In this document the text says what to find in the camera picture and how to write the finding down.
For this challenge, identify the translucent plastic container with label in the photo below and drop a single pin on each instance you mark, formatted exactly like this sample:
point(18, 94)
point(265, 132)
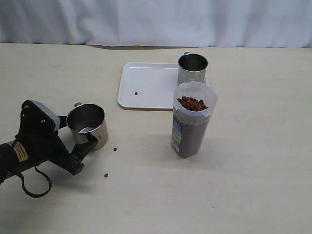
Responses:
point(193, 106)

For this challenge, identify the white plastic tray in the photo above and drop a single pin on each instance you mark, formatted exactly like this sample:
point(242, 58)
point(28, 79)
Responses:
point(154, 82)

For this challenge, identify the white curtain backdrop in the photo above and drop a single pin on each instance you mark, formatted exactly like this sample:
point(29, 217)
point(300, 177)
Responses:
point(165, 23)

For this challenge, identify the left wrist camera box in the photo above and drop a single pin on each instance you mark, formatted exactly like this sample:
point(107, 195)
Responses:
point(37, 118)

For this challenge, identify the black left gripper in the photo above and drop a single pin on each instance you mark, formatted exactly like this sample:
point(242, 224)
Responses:
point(42, 144)

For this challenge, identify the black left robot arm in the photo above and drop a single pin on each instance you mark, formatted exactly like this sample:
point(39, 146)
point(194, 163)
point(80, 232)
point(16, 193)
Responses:
point(11, 153)

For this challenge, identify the steel mug with pellets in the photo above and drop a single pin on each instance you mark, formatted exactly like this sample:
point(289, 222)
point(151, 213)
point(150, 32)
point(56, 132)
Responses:
point(191, 67)

